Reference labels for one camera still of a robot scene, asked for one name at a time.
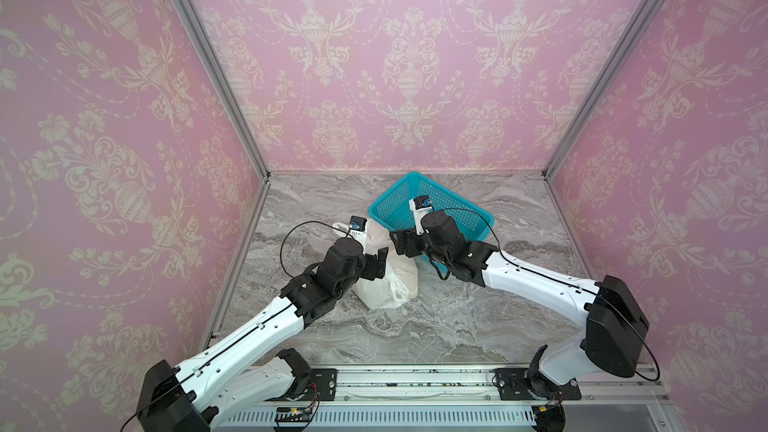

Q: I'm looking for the white plastic bag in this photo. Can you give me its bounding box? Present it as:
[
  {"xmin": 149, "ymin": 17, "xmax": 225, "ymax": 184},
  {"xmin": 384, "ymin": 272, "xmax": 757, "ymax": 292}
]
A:
[{"xmin": 351, "ymin": 219, "xmax": 419, "ymax": 310}]

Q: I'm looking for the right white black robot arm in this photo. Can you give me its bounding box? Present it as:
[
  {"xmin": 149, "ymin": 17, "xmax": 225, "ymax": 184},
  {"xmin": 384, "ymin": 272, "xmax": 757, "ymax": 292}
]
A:
[{"xmin": 390, "ymin": 210, "xmax": 649, "ymax": 399}]

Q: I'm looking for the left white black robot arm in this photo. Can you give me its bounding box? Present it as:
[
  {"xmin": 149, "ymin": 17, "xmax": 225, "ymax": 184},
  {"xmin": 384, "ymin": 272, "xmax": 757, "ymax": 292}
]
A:
[{"xmin": 135, "ymin": 237, "xmax": 389, "ymax": 431}]

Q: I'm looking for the teal plastic basket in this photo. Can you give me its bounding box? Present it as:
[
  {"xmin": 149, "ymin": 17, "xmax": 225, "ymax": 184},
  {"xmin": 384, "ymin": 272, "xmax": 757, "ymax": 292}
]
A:
[{"xmin": 369, "ymin": 172, "xmax": 500, "ymax": 287}]

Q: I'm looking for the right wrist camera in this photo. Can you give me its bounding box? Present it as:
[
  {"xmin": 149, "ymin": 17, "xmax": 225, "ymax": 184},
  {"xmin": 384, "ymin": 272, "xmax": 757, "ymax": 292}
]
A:
[{"xmin": 409, "ymin": 195, "xmax": 433, "ymax": 235}]

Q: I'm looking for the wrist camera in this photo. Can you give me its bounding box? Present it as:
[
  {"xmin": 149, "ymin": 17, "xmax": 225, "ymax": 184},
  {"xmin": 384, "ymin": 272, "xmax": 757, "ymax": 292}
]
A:
[
  {"xmin": 409, "ymin": 195, "xmax": 433, "ymax": 235},
  {"xmin": 348, "ymin": 216, "xmax": 368, "ymax": 248}
]

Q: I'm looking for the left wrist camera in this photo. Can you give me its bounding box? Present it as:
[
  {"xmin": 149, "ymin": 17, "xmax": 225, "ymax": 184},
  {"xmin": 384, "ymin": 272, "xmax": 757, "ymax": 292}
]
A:
[{"xmin": 348, "ymin": 216, "xmax": 368, "ymax": 248}]

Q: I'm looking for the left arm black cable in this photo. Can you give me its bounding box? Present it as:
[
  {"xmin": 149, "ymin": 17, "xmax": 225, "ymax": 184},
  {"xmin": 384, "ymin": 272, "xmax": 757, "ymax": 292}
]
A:
[{"xmin": 278, "ymin": 219, "xmax": 355, "ymax": 280}]

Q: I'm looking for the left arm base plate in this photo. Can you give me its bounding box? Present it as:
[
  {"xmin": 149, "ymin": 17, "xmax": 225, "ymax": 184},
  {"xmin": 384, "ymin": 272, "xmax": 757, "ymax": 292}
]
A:
[{"xmin": 287, "ymin": 368, "xmax": 339, "ymax": 402}]

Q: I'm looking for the aluminium front rail frame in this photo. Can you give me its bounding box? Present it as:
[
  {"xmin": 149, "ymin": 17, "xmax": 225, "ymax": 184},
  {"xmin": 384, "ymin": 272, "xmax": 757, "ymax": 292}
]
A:
[{"xmin": 212, "ymin": 364, "xmax": 685, "ymax": 431}]

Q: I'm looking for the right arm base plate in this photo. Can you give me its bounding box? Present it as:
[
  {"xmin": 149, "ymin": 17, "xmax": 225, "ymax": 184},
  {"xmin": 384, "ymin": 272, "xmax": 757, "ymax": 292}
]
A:
[{"xmin": 491, "ymin": 368, "xmax": 582, "ymax": 402}]

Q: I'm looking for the left corner aluminium post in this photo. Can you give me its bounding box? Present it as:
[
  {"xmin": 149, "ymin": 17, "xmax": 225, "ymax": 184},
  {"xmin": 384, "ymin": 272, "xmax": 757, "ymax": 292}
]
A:
[{"xmin": 171, "ymin": 0, "xmax": 270, "ymax": 182}]

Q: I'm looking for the corner aluminium post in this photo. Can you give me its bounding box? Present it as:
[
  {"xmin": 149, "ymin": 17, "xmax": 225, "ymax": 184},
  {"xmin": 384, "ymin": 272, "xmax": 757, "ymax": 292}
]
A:
[
  {"xmin": 542, "ymin": 0, "xmax": 664, "ymax": 184},
  {"xmin": 171, "ymin": 0, "xmax": 270, "ymax": 182}
]

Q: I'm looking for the right corner aluminium post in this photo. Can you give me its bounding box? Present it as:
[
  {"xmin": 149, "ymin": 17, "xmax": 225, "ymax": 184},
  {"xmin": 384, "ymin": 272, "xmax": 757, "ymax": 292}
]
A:
[{"xmin": 542, "ymin": 0, "xmax": 664, "ymax": 184}]

